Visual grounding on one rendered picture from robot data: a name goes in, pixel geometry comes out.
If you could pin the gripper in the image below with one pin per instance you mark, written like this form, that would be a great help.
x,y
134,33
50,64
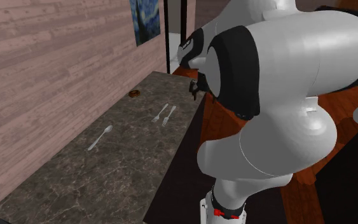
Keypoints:
x,y
202,82

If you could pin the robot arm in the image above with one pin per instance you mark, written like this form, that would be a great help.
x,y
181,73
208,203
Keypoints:
x,y
290,93

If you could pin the silver fork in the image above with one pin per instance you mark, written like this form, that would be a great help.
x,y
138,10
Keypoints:
x,y
168,116
160,113

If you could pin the brown doughnut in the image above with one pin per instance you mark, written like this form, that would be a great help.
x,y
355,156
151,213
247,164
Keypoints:
x,y
134,93

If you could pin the silver spoon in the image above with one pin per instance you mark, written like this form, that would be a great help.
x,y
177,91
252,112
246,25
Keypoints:
x,y
101,136

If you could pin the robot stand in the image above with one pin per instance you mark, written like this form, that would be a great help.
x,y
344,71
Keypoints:
x,y
263,211

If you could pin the black door frame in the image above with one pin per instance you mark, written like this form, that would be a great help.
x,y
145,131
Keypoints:
x,y
167,34

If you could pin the blue swirly wall picture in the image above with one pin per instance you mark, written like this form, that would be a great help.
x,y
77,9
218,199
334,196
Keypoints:
x,y
145,19

